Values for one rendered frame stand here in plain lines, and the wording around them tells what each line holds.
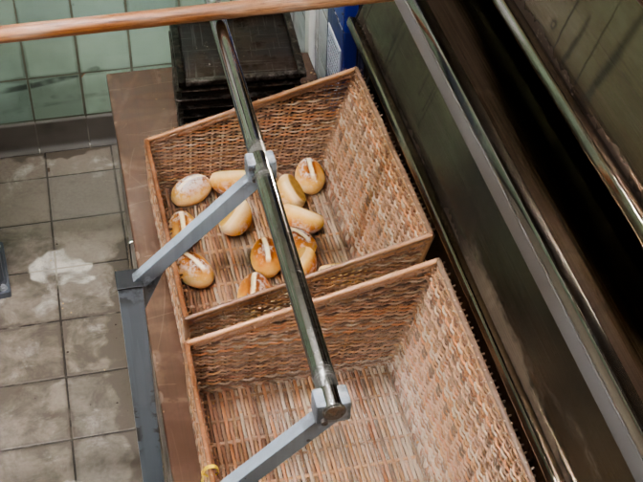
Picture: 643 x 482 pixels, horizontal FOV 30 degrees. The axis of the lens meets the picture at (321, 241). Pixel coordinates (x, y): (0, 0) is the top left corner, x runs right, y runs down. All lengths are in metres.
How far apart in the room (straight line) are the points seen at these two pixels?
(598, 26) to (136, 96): 1.69
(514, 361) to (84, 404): 1.45
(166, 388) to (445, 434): 0.54
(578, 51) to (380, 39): 0.98
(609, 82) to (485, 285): 0.60
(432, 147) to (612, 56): 0.77
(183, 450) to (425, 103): 0.77
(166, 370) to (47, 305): 1.02
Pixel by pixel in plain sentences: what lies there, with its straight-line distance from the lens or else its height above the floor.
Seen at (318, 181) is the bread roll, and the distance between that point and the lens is 2.65.
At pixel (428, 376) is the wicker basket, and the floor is 0.70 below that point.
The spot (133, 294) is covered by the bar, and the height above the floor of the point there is 0.94.
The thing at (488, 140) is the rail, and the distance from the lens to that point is 1.48.
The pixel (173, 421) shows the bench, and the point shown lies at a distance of 2.25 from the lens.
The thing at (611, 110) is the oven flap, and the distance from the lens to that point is 1.45.
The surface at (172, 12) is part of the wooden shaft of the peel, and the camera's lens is 2.13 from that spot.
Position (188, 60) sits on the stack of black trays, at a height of 0.78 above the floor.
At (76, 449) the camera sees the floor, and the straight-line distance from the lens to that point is 2.97.
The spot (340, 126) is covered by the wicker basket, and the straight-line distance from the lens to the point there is 2.66.
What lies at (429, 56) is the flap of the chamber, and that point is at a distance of 1.66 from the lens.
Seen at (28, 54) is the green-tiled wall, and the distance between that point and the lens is 3.62.
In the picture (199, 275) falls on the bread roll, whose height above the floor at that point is 0.63.
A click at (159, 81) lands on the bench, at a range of 3.04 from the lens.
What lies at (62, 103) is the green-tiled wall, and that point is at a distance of 3.72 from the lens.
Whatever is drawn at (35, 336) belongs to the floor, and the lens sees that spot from 3.23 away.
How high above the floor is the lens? 2.34
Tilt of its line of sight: 43 degrees down
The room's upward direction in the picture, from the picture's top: 2 degrees clockwise
